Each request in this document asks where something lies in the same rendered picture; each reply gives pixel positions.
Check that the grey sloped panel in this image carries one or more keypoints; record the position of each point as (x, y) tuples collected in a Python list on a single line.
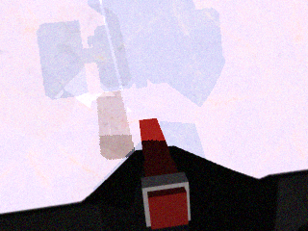
[(182, 227)]

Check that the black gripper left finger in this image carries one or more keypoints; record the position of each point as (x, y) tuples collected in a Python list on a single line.
[(116, 205)]

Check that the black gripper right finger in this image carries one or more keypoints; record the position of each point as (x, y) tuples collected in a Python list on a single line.
[(223, 199)]

